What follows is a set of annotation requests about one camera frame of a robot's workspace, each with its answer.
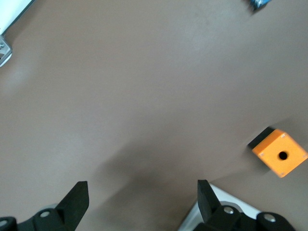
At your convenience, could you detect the white table edge panel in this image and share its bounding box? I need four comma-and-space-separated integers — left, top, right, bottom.
0, 0, 33, 34

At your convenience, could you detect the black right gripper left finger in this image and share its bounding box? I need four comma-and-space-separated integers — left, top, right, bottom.
0, 180, 90, 231

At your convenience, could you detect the white drawer cabinet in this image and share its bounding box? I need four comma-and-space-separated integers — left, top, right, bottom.
178, 184, 265, 231

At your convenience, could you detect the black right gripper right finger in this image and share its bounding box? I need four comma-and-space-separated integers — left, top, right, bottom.
192, 180, 298, 231

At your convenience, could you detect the orange button enclosure box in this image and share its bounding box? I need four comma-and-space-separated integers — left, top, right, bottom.
248, 126, 308, 179

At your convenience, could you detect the metal table edge bracket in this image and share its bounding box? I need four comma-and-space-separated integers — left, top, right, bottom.
0, 35, 13, 67

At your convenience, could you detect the orange cap push button switch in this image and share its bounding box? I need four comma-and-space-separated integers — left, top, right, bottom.
247, 0, 272, 12

